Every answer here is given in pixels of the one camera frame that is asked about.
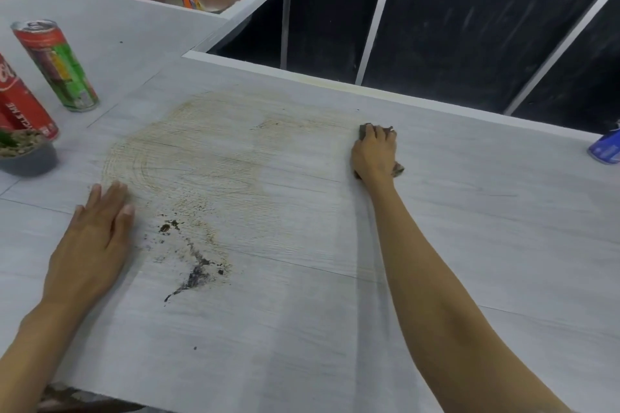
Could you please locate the person's left forearm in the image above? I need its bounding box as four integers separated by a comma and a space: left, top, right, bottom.
0, 300, 98, 413

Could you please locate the dark dirt spill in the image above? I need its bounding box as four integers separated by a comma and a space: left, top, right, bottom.
154, 219, 228, 304

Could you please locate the person's left hand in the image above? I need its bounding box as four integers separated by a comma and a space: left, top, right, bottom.
41, 181, 135, 313

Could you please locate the white metal frame pole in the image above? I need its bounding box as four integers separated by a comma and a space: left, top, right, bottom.
503, 0, 620, 116
355, 0, 404, 86

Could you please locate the red soda can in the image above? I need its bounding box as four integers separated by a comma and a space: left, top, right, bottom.
0, 54, 60, 142

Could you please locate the grey cleaning cloth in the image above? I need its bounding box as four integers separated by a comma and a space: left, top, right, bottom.
355, 123, 406, 180

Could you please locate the person's right forearm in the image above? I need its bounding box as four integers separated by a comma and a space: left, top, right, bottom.
363, 180, 575, 413

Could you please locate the grey bowl with pebbles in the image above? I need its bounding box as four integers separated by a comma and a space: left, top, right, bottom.
0, 126, 59, 178

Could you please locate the red and green drink can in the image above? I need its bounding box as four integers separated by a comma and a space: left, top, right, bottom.
11, 19, 100, 113

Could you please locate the blue drink can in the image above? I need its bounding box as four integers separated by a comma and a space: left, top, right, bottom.
586, 129, 620, 166

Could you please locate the person's right hand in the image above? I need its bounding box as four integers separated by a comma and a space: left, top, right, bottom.
350, 123, 399, 189

